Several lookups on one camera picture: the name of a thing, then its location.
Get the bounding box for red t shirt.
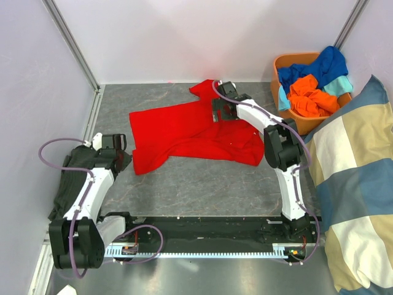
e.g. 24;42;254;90
130;80;264;175

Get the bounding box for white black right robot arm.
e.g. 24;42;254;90
212;81;310;242

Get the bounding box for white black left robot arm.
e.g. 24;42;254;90
49;133;135;269

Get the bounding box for dark green striped folded shirt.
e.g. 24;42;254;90
49;146;98;221

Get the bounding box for orange t shirt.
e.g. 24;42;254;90
287;74;340;117

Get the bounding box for orange plastic laundry basket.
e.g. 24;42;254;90
271;53;352;135

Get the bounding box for blue and teal t shirt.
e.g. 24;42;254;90
277;46;353;111

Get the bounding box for blue and beige checked pillow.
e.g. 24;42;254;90
305;76;392;294

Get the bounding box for white object bottom left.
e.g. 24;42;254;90
56;285;77;295

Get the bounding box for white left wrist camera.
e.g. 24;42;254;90
83;132;103;151

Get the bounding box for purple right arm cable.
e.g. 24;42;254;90
211;79;322;268

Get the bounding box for aluminium corner frame post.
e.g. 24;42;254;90
42;0;101;90

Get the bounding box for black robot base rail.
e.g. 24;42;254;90
125;216;317;243

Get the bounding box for right aluminium corner post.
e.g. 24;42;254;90
333;0;370;50

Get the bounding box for light blue slotted cable duct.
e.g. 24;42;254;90
104;244;305;259

